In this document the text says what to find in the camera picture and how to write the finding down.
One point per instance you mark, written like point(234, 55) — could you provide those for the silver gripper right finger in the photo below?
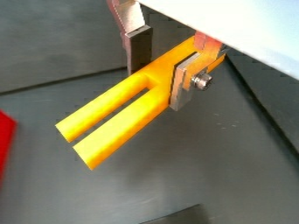
point(194, 75)

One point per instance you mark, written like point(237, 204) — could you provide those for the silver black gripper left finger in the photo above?
point(135, 32)

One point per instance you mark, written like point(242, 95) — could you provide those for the yellow two-prong object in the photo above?
point(104, 124)

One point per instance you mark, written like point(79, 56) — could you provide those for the red foam shape board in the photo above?
point(7, 132)

